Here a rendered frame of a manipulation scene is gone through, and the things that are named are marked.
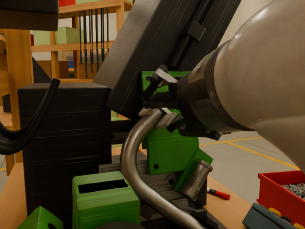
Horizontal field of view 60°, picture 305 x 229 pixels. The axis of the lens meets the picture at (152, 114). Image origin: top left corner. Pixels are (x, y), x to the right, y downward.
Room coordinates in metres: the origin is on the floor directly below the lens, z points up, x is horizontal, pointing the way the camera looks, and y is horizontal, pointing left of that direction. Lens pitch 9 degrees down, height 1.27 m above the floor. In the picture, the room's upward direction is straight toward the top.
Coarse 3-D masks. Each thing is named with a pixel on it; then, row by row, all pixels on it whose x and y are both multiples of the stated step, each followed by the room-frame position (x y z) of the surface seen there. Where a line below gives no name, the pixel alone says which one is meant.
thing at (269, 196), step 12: (264, 180) 0.85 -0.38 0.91; (276, 180) 0.90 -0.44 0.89; (288, 180) 0.91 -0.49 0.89; (300, 180) 0.92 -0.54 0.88; (264, 192) 0.86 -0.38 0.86; (276, 192) 0.80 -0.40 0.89; (288, 192) 0.74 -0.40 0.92; (300, 192) 0.81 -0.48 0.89; (264, 204) 0.85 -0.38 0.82; (276, 204) 0.79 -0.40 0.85; (288, 204) 0.74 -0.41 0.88; (300, 204) 0.69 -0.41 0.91; (288, 216) 0.74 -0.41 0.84; (300, 216) 0.69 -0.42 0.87
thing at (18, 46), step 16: (16, 32) 1.13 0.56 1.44; (16, 48) 1.13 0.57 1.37; (16, 64) 1.13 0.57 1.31; (32, 64) 1.22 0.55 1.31; (16, 80) 1.13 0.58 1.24; (32, 80) 1.17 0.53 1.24; (16, 96) 1.13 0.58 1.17; (16, 112) 1.13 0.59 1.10; (16, 128) 1.12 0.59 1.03; (16, 160) 1.12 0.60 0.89
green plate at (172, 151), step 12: (144, 72) 0.54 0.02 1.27; (168, 72) 0.56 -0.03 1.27; (180, 72) 0.57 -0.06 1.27; (144, 84) 0.54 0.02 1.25; (156, 132) 0.52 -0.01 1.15; (168, 132) 0.53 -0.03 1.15; (144, 144) 0.57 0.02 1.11; (156, 144) 0.51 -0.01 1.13; (168, 144) 0.52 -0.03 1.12; (180, 144) 0.53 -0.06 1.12; (192, 144) 0.54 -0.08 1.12; (156, 156) 0.51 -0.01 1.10; (168, 156) 0.51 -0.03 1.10; (180, 156) 0.52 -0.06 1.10; (156, 168) 0.50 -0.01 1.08; (168, 168) 0.51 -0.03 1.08; (180, 168) 0.52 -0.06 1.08
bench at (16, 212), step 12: (12, 180) 0.92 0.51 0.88; (12, 192) 0.82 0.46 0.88; (24, 192) 0.82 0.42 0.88; (0, 204) 0.74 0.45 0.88; (12, 204) 0.74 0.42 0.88; (24, 204) 0.74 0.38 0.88; (0, 216) 0.67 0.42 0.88; (12, 216) 0.67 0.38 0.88; (24, 216) 0.67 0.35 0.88; (0, 228) 0.62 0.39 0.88; (12, 228) 0.62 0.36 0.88
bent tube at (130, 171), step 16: (160, 112) 0.49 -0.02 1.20; (144, 128) 0.48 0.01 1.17; (128, 144) 0.46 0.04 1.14; (128, 160) 0.45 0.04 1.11; (128, 176) 0.45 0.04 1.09; (144, 192) 0.45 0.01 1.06; (160, 208) 0.45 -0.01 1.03; (176, 208) 0.46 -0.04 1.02; (176, 224) 0.46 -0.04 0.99; (192, 224) 0.45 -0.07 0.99
